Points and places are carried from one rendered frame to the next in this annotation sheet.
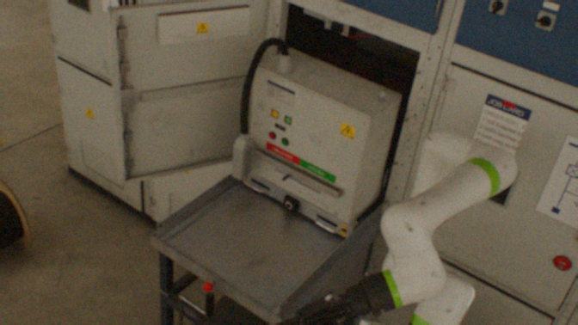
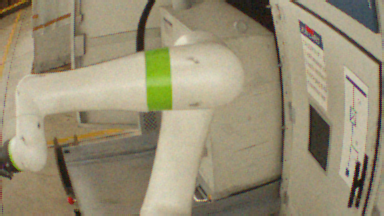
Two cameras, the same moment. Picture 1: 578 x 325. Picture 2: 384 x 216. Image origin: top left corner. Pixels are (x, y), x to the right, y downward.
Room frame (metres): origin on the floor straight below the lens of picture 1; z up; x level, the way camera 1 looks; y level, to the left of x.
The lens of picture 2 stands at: (0.57, -1.37, 1.94)
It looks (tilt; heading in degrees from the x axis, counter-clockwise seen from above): 24 degrees down; 45
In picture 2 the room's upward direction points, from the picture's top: 6 degrees counter-clockwise
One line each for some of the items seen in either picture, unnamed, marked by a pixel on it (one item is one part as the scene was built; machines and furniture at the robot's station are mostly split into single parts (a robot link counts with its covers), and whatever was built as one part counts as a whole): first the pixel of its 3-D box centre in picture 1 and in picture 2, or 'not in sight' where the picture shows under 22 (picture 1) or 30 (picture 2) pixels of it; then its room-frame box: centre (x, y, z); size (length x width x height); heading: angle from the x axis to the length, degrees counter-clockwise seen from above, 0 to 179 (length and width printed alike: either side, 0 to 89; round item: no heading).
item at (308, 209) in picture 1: (296, 199); (196, 168); (1.90, -0.03, 0.90); 0.54 x 0.05 x 0.06; 59
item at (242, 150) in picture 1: (243, 156); (147, 105); (1.94, 0.20, 1.04); 0.08 x 0.05 x 0.17; 149
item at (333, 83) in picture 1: (338, 120); (262, 77); (2.11, -0.15, 1.15); 0.51 x 0.50 x 0.48; 149
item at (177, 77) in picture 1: (193, 88); (135, 36); (2.11, 0.42, 1.21); 0.63 x 0.07 x 0.74; 123
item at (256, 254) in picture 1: (273, 231); (157, 193); (1.78, 0.04, 0.82); 0.68 x 0.62 x 0.06; 149
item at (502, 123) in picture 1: (500, 129); (314, 64); (1.74, -0.64, 1.43); 0.15 x 0.01 x 0.21; 59
